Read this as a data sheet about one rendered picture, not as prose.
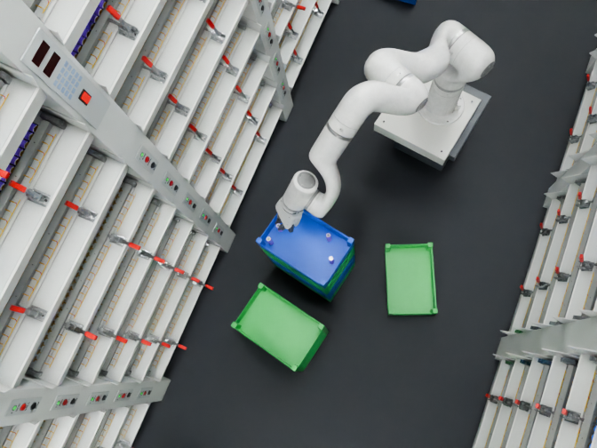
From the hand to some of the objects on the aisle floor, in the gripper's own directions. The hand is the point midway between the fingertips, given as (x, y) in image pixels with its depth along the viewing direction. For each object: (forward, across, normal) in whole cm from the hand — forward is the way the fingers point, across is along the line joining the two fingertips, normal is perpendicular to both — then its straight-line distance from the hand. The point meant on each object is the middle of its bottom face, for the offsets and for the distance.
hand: (281, 223), depth 193 cm
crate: (+27, +35, +55) cm, 70 cm away
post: (+56, -24, -9) cm, 62 cm away
